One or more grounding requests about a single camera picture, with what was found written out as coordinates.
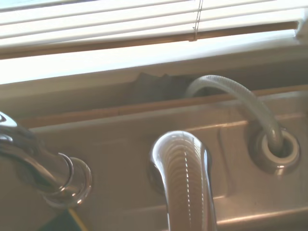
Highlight chrome faucet spout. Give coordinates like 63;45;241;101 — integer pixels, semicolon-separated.
149;130;218;231

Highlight stainless steel double sink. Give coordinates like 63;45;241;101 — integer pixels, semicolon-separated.
0;93;308;231

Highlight white window blinds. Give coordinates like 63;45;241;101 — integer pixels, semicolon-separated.
0;0;308;61

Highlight grey sink hole grommet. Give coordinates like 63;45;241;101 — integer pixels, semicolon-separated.
248;129;300;176

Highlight green yellow sponge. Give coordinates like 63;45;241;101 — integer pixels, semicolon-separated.
40;208;88;231

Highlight clear braided hose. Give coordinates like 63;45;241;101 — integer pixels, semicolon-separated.
186;75;281;153

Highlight chrome faucet handle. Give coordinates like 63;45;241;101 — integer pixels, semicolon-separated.
0;111;93;209

